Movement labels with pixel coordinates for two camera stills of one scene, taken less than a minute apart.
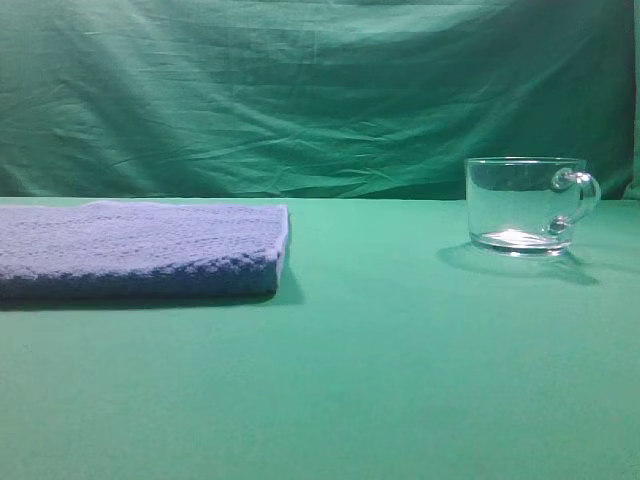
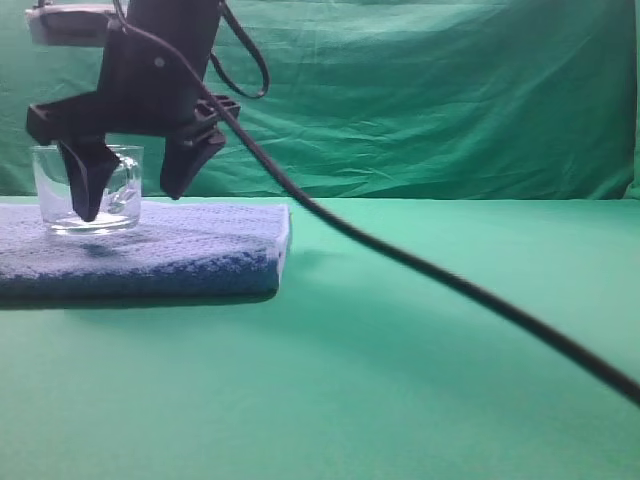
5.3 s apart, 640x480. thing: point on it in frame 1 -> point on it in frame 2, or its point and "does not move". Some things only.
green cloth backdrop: x=311 y=99 does not move
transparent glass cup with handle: x=526 y=205 -> x=120 y=204
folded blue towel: x=141 y=250 does not move
